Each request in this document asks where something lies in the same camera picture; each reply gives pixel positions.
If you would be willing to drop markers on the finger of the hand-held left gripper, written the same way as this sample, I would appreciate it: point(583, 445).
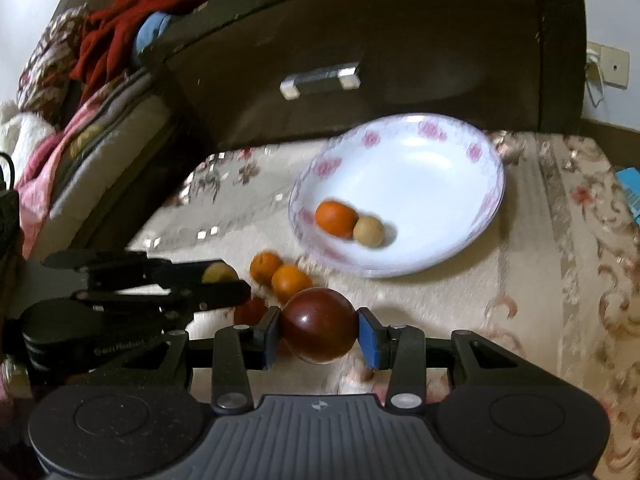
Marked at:
point(150, 265)
point(220, 297)

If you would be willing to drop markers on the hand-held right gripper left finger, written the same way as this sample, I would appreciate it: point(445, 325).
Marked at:
point(270, 340)

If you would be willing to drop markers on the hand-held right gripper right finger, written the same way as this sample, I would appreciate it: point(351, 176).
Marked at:
point(368, 341)

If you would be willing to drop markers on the small tan longan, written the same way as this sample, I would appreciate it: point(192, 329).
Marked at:
point(369, 231)
point(220, 273)

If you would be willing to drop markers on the red tomato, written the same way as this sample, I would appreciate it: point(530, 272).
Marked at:
point(250, 310)

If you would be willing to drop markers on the dark red plum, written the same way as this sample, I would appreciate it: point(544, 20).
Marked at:
point(320, 325)

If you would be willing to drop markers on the orange tangerine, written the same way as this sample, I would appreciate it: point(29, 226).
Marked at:
point(266, 266)
point(291, 281)
point(336, 218)

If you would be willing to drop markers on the white floral plate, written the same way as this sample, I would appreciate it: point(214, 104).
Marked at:
point(425, 185)

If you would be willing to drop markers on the grey mattress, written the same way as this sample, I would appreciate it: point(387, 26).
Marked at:
point(125, 125)

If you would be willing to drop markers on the pink blanket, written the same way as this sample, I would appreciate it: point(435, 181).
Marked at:
point(55, 155)

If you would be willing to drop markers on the white fleece blanket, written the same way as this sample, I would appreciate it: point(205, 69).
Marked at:
point(22, 135)

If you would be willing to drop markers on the beige floral rug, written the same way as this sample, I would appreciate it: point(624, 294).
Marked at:
point(540, 270)

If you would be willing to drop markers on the blue cloth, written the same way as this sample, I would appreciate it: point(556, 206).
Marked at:
point(150, 32)

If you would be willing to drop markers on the brown floral quilt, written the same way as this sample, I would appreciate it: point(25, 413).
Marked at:
point(50, 55)

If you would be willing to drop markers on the red garment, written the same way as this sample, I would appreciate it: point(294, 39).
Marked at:
point(120, 25)

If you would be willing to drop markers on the blue packet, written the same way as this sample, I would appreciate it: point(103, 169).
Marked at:
point(631, 190)

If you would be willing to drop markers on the dark wooden nightstand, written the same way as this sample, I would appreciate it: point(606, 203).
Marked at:
point(400, 35)

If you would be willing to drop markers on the dark bed frame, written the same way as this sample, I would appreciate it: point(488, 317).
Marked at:
point(145, 180)

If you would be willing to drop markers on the beige wall outlet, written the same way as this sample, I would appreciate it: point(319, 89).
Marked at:
point(612, 65)

